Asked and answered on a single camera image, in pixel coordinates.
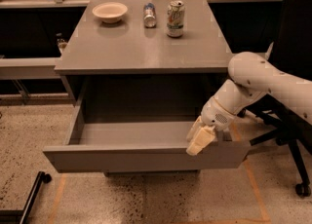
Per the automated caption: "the upright soda can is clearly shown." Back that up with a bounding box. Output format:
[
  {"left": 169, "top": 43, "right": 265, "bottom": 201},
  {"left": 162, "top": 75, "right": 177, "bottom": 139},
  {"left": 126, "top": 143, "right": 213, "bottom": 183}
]
[{"left": 167, "top": 0, "right": 185, "bottom": 38}]

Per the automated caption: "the grey top drawer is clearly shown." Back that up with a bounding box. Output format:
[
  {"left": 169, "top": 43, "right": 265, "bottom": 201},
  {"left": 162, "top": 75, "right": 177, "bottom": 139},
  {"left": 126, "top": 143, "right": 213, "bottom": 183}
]
[{"left": 42, "top": 78, "right": 252, "bottom": 174}]

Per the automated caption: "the grey drawer cabinet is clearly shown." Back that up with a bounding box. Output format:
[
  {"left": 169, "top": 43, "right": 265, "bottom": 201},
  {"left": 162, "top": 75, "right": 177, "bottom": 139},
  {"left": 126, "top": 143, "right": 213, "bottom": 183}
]
[{"left": 54, "top": 0, "right": 239, "bottom": 177}]

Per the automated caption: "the black wheeled stand leg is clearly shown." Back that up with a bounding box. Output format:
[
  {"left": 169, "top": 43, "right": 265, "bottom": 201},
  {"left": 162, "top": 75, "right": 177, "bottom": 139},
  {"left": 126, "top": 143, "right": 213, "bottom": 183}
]
[{"left": 0, "top": 171, "right": 52, "bottom": 224}]

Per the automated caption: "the black office chair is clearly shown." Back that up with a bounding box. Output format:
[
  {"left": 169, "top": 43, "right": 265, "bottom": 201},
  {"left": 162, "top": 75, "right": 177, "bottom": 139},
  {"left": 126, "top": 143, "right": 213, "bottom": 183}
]
[{"left": 247, "top": 0, "right": 312, "bottom": 197}]

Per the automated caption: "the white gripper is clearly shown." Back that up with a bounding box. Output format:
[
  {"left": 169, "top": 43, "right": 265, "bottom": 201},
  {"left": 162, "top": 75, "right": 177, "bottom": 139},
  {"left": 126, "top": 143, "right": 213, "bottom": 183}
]
[{"left": 186, "top": 97, "right": 235, "bottom": 156}]

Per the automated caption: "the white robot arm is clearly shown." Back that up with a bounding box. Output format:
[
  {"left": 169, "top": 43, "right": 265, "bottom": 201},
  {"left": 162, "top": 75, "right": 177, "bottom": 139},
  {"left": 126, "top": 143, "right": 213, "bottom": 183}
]
[{"left": 186, "top": 52, "right": 312, "bottom": 156}]

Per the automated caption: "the lying silver can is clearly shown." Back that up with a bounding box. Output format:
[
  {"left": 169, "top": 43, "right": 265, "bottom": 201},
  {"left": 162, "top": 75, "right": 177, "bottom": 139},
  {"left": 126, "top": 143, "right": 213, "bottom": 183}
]
[{"left": 143, "top": 3, "right": 157, "bottom": 28}]

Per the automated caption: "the small glass jar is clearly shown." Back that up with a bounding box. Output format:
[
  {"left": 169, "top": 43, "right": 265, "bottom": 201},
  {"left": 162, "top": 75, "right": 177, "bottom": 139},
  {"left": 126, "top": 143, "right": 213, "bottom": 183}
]
[{"left": 57, "top": 33, "right": 67, "bottom": 53}]

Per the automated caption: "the white bowl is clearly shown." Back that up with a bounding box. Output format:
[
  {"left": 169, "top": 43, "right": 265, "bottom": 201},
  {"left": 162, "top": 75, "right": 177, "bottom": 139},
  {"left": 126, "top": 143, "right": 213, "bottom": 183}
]
[{"left": 92, "top": 2, "right": 128, "bottom": 23}]

